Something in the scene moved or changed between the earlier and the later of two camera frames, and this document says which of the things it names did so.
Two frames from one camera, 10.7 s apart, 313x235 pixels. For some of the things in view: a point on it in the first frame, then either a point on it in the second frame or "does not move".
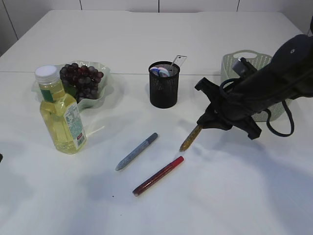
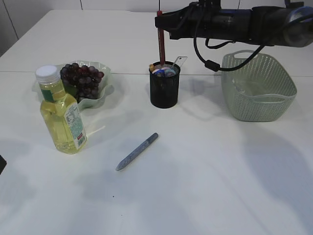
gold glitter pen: x=186 y=144 to x=151 y=66
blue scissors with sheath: x=155 y=70 does not move
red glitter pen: x=158 y=176 to x=161 y=38
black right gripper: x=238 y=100 to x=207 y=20
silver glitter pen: x=135 y=152 does not move
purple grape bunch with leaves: x=81 y=82 does not move
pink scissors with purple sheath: x=163 y=72 to x=168 y=71
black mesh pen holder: x=164 y=77 does not move
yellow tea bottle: x=62 y=112 does not move
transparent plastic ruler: x=179 y=59 does not move
